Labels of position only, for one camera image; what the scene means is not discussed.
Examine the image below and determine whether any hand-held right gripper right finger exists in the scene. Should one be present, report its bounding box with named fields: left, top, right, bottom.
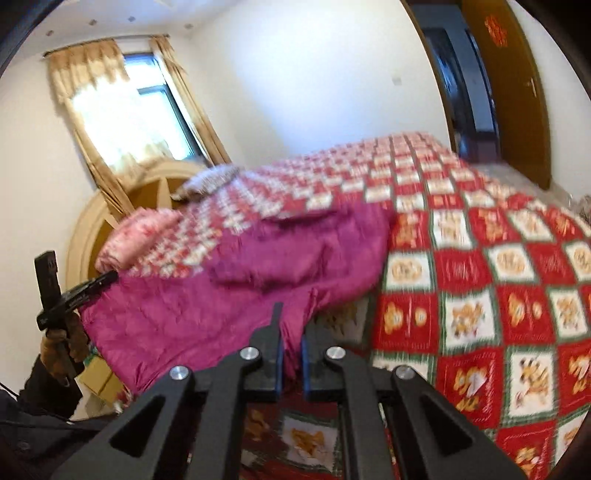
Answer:
left=301, top=323, right=527, bottom=480

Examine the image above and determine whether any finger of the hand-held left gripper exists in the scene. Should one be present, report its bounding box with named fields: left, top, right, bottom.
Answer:
left=62, top=271, right=120, bottom=315

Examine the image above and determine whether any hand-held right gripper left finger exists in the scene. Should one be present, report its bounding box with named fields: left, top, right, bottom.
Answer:
left=48, top=302, right=284, bottom=480

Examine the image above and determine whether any magenta puffer jacket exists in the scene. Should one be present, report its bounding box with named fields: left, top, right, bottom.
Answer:
left=78, top=200, right=398, bottom=393

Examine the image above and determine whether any person's left forearm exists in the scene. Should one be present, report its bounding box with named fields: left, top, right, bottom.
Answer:
left=18, top=356, right=88, bottom=422

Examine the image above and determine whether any person's left hand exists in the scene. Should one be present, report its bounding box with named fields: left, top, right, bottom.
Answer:
left=41, top=316, right=90, bottom=383

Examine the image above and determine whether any cream wooden headboard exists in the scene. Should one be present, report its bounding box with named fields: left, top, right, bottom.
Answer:
left=65, top=159, right=208, bottom=289

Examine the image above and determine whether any pink floral folded quilt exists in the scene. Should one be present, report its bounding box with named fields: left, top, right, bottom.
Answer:
left=95, top=208, right=185, bottom=273

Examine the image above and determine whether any cardboard box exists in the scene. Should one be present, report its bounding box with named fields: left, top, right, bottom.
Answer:
left=76, top=355, right=125, bottom=407

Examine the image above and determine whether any patterned pillow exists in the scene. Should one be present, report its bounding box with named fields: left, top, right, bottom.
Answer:
left=170, top=165, right=241, bottom=201

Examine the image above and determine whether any person's dark clothing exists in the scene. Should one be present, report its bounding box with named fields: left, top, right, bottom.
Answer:
left=0, top=390, right=125, bottom=480

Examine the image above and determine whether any red checked printed blanket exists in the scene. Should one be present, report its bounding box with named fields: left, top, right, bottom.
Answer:
left=95, top=131, right=591, bottom=480

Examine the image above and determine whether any window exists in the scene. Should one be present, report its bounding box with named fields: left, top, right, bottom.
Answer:
left=121, top=53, right=208, bottom=163

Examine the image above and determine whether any narrow beige curtain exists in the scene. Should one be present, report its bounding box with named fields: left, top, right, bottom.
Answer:
left=148, top=36, right=232, bottom=167

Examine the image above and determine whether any wide beige curtain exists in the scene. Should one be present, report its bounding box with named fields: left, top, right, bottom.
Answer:
left=46, top=39, right=134, bottom=222

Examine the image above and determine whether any curtain rod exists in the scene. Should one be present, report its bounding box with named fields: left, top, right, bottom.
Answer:
left=43, top=34, right=169, bottom=58

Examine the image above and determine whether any brown wooden door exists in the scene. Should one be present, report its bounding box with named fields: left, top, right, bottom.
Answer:
left=462, top=0, right=552, bottom=190

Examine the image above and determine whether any red paper door decoration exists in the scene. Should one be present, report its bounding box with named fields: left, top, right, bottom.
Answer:
left=482, top=14, right=509, bottom=48

